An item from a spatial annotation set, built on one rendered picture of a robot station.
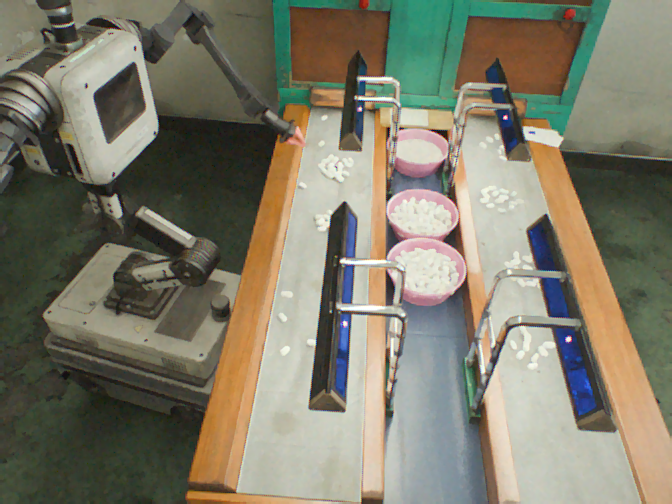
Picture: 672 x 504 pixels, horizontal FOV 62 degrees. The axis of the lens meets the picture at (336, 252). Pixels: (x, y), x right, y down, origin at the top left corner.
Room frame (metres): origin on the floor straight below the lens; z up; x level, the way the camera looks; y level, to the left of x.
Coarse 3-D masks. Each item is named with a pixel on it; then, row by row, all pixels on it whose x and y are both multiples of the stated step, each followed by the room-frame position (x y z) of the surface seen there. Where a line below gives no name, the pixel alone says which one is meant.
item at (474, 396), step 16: (512, 272) 0.96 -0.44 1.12; (528, 272) 0.96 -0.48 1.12; (544, 272) 0.97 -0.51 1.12; (560, 272) 0.97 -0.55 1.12; (496, 288) 0.96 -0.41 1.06; (480, 320) 0.97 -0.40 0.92; (512, 320) 0.82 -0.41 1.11; (528, 320) 0.81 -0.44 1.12; (544, 320) 0.81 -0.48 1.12; (560, 320) 0.82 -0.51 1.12; (576, 320) 0.82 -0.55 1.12; (480, 336) 0.96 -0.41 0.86; (480, 352) 0.92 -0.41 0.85; (496, 352) 0.81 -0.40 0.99; (464, 368) 0.97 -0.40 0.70; (480, 368) 0.87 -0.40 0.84; (464, 384) 0.92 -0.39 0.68; (480, 384) 0.82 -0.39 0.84; (480, 400) 0.81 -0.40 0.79; (480, 416) 0.80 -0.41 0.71
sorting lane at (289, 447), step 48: (336, 144) 2.08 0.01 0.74; (336, 192) 1.74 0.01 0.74; (288, 240) 1.45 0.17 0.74; (288, 288) 1.22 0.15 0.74; (288, 336) 1.03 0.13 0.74; (288, 384) 0.86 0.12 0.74; (288, 432) 0.72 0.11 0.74; (336, 432) 0.72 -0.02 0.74; (240, 480) 0.59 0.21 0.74; (288, 480) 0.59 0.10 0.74; (336, 480) 0.60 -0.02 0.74
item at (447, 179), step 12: (468, 84) 1.93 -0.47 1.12; (480, 84) 1.93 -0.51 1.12; (492, 84) 1.93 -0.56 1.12; (504, 84) 1.93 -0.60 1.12; (456, 108) 1.93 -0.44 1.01; (468, 108) 1.78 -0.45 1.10; (480, 108) 1.77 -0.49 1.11; (492, 108) 1.77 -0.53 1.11; (504, 108) 1.77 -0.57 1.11; (516, 108) 1.78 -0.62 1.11; (456, 120) 1.92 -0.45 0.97; (456, 132) 1.85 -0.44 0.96; (456, 144) 1.79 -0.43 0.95; (456, 156) 1.78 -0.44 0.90; (444, 168) 1.94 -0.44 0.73; (456, 168) 1.78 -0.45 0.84; (444, 180) 1.88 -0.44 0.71; (444, 192) 1.80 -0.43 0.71; (444, 204) 1.77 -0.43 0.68
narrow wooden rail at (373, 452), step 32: (384, 128) 2.18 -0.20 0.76; (384, 160) 1.93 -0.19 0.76; (384, 192) 1.72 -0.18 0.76; (384, 224) 1.53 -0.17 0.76; (384, 256) 1.36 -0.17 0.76; (384, 288) 1.22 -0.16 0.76; (384, 320) 1.09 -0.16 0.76; (384, 352) 0.97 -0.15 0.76; (384, 384) 0.86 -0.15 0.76; (384, 416) 0.76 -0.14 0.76; (384, 448) 0.67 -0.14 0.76
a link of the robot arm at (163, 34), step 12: (180, 0) 2.11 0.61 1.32; (180, 12) 2.04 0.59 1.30; (192, 12) 2.10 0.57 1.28; (156, 24) 1.77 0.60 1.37; (168, 24) 1.89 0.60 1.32; (180, 24) 1.96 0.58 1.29; (192, 24) 2.10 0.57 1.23; (156, 36) 1.72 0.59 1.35; (168, 36) 1.75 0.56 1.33; (168, 48) 1.74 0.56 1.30
